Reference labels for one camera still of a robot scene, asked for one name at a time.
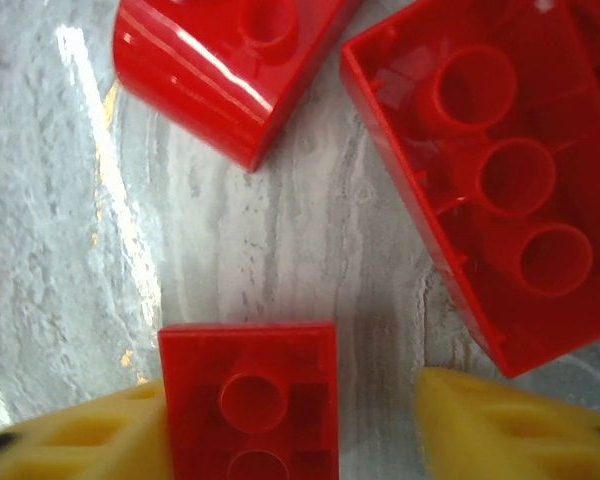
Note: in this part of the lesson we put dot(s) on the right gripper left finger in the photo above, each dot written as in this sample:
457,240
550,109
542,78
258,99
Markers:
80,440

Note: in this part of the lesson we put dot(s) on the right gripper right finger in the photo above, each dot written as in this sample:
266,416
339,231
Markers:
505,440

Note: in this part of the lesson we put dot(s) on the red curved lego brick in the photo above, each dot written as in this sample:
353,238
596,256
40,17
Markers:
205,90

